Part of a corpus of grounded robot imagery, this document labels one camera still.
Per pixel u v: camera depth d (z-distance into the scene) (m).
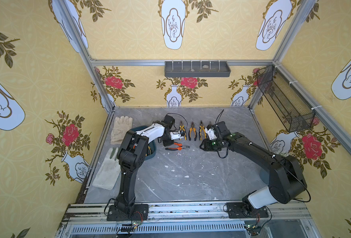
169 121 0.84
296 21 0.77
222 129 0.69
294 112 0.83
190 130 1.06
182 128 1.06
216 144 0.74
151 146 0.97
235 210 0.75
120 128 1.08
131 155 0.55
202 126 1.09
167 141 0.90
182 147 0.98
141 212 0.73
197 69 0.93
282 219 0.78
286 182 0.44
